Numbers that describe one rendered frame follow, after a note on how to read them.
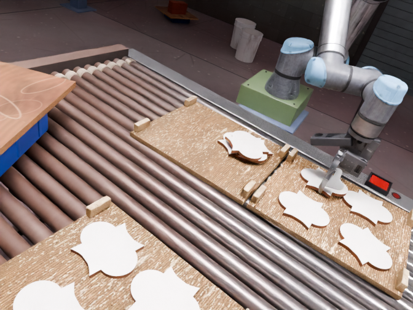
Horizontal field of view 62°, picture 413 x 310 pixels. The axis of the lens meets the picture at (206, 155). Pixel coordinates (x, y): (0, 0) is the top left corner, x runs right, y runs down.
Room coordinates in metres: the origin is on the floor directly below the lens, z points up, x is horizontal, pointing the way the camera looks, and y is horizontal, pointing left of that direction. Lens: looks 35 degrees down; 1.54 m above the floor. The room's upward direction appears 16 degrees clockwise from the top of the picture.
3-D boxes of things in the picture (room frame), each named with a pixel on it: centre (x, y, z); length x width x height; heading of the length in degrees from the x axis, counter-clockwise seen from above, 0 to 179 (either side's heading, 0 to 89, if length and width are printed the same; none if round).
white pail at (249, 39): (4.57, -0.13, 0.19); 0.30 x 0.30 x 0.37
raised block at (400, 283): (0.56, -0.52, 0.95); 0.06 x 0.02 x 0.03; 156
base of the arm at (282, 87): (1.43, -0.24, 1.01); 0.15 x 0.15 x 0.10
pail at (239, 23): (4.99, -0.02, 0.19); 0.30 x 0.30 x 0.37
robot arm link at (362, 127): (0.86, -0.39, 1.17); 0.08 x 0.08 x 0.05
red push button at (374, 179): (0.98, -0.59, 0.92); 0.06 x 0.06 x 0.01; 63
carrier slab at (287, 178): (0.77, -0.40, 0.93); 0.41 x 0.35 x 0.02; 66
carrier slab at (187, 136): (0.93, -0.01, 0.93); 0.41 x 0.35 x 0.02; 66
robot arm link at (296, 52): (1.43, -0.24, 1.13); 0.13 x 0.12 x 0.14; 93
